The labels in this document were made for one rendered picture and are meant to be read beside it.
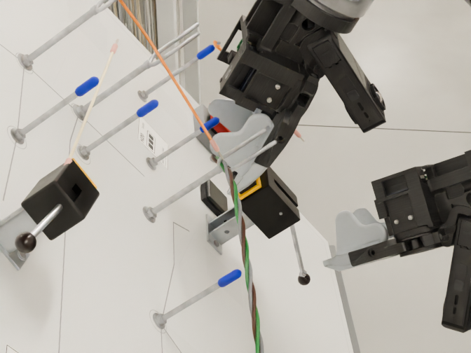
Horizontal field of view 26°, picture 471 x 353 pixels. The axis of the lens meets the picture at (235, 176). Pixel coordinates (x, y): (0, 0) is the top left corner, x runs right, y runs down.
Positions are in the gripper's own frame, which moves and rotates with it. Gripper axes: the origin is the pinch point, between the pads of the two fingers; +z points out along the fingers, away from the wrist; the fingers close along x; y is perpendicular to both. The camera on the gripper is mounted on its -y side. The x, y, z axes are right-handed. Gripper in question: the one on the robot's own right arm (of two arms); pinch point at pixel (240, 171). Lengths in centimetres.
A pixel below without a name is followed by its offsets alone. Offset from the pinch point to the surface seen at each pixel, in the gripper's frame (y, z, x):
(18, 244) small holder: 22.1, -7.8, 33.3
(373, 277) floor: -89, 80, -117
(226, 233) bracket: -2.0, 6.9, 1.0
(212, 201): -0.7, 7.2, -4.2
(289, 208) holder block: -5.7, 0.5, 2.2
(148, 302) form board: 7.7, 4.1, 19.5
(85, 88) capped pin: 20.0, -9.8, 14.6
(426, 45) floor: -120, 58, -236
